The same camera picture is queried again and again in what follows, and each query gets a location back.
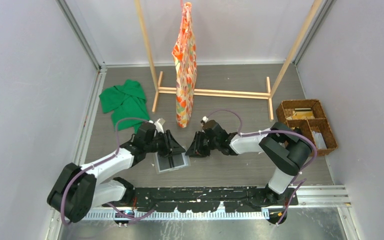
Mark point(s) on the orange patterned hanging cloth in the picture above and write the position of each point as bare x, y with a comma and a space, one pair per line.
185, 62

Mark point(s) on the grey card holder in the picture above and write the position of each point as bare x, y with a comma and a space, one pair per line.
186, 158

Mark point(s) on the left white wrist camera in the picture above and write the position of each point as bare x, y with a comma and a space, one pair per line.
159, 123

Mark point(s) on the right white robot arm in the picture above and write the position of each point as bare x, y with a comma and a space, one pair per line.
285, 147

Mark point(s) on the wooden hanging rack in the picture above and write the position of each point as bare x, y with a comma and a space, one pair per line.
270, 89

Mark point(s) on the brown wicker basket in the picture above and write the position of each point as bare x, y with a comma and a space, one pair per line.
306, 126

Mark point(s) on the white paper in basket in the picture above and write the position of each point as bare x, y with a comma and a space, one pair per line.
319, 140

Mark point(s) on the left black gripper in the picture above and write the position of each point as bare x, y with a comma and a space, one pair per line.
170, 143

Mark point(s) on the gold card in basket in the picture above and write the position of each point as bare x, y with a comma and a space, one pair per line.
301, 114

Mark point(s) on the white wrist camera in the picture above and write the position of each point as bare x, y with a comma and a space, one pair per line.
159, 123
204, 120

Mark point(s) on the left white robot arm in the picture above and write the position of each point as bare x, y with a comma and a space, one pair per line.
80, 188

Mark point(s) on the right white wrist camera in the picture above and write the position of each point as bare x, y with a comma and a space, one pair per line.
204, 120

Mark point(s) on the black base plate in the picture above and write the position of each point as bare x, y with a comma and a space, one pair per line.
234, 199

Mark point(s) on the green cloth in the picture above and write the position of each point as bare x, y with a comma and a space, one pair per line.
127, 104

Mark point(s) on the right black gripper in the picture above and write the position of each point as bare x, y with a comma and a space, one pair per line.
195, 149

